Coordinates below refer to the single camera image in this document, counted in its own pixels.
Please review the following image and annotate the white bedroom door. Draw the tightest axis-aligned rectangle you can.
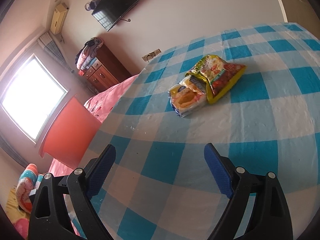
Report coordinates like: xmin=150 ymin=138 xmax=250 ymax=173
xmin=278 ymin=0 xmax=319 ymax=25

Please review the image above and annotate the orange plastic bucket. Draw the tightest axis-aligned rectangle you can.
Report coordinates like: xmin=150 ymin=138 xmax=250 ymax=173
xmin=39 ymin=97 xmax=101 ymax=169

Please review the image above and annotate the air conditioner unit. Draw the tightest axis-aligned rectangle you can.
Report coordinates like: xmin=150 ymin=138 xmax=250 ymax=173
xmin=50 ymin=3 xmax=69 ymax=35

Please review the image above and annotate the yellow chips bag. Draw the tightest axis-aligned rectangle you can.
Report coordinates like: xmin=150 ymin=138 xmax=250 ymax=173
xmin=185 ymin=55 xmax=247 ymax=104

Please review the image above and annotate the wooden cabinet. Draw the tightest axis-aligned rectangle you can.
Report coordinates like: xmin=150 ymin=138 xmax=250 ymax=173
xmin=82 ymin=44 xmax=132 ymax=93

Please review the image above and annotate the bright window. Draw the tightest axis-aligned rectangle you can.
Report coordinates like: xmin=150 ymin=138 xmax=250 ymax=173
xmin=1 ymin=54 xmax=68 ymax=143

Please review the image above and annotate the blue checkered tablecloth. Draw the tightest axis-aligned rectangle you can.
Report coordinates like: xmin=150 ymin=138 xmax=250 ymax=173
xmin=80 ymin=23 xmax=319 ymax=239

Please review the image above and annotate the pink bed blanket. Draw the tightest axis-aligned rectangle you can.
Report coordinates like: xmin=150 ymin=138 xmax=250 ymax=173
xmin=47 ymin=74 xmax=139 ymax=238

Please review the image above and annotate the wall power outlet strip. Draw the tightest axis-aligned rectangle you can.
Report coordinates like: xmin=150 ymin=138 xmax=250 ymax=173
xmin=142 ymin=49 xmax=161 ymax=62

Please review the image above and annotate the yellow bread packet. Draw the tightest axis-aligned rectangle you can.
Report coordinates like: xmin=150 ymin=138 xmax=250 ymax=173
xmin=168 ymin=75 xmax=207 ymax=117

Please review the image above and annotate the folded blankets stack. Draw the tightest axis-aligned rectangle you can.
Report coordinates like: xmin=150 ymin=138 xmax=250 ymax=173
xmin=75 ymin=37 xmax=104 ymax=70

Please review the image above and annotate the wall mounted television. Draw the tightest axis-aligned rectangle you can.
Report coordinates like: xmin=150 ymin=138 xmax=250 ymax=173
xmin=92 ymin=0 xmax=139 ymax=31

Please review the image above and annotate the colourful pillow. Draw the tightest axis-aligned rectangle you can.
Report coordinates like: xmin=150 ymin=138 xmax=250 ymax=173
xmin=15 ymin=164 xmax=43 ymax=214

